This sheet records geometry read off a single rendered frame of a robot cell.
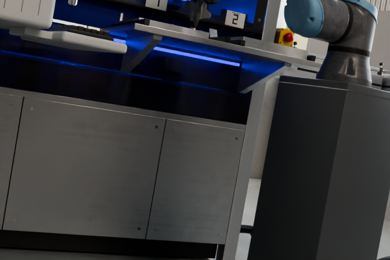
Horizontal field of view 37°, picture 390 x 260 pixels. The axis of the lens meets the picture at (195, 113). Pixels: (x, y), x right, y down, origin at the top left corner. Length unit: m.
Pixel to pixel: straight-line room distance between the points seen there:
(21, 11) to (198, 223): 1.22
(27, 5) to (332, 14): 0.80
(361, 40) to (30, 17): 0.89
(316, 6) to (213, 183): 1.12
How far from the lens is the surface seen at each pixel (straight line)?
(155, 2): 2.28
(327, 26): 1.55
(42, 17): 1.64
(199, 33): 2.06
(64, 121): 2.21
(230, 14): 2.40
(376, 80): 2.93
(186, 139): 2.34
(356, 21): 1.61
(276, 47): 2.06
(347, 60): 1.61
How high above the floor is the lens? 0.70
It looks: 2 degrees down
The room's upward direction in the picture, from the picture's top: 10 degrees clockwise
